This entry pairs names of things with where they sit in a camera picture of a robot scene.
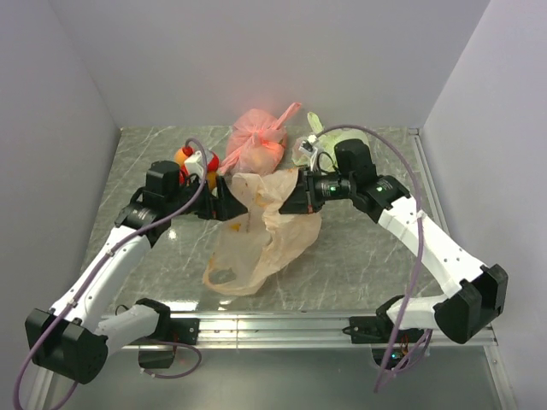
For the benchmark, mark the red fake fruit top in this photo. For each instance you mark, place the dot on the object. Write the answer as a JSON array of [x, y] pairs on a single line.
[[213, 162]]

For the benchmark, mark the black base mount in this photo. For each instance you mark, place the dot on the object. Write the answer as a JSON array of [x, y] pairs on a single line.
[[177, 346], [371, 330]]

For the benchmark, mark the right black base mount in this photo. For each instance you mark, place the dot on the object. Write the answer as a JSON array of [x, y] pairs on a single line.
[[371, 330]]

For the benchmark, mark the green tied plastic bag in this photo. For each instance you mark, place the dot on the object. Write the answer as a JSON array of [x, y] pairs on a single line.
[[328, 141]]

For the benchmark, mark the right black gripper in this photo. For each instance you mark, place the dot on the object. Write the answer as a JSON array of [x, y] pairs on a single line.
[[299, 201]]

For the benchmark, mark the pink tied plastic bag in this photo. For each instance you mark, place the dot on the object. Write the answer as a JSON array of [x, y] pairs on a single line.
[[257, 143]]

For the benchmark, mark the orange plastic bag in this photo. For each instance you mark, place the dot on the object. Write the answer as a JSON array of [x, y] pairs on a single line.
[[261, 242]]

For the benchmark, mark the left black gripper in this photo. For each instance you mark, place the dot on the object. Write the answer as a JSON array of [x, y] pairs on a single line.
[[224, 207]]

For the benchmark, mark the orange fake peach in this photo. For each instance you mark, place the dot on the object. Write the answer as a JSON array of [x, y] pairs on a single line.
[[180, 156]]

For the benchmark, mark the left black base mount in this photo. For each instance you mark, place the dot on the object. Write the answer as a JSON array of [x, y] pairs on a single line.
[[177, 346]]

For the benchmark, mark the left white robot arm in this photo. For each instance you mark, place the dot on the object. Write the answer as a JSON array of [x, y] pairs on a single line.
[[72, 338]]

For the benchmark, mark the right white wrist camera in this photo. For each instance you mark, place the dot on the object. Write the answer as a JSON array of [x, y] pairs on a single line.
[[308, 152]]

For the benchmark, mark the small orange fake fruit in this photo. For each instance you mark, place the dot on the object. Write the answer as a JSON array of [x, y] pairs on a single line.
[[211, 180]]

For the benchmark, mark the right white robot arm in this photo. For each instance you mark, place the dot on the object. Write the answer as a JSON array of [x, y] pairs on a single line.
[[473, 294]]

